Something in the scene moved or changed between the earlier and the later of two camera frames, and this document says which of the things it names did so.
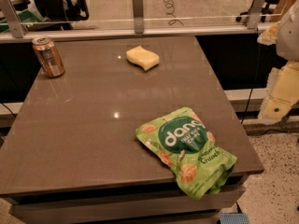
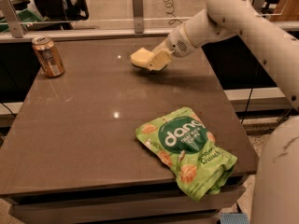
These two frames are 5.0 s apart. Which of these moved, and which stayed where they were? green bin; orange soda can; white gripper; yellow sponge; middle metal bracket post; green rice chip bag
Moved: white gripper; yellow sponge
Stayed: orange soda can; green rice chip bag; green bin; middle metal bracket post
